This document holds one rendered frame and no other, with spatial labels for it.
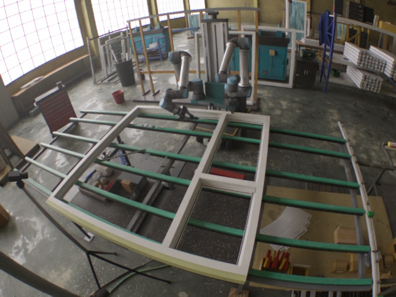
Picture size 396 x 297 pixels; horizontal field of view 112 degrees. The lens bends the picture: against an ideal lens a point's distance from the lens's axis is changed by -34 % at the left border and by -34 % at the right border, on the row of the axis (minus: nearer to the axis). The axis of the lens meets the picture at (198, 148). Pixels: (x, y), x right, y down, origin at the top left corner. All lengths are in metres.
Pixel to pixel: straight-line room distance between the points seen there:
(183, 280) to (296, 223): 1.12
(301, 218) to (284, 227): 0.16
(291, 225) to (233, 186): 0.53
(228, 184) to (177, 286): 1.12
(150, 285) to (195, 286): 0.43
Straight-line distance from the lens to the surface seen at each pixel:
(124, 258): 2.23
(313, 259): 1.47
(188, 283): 1.99
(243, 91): 2.47
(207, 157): 1.47
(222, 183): 1.33
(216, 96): 2.80
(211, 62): 2.75
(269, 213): 1.55
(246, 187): 1.31
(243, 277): 1.02
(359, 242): 1.45
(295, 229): 1.52
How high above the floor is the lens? 1.92
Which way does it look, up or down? 39 degrees down
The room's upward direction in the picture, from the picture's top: 7 degrees counter-clockwise
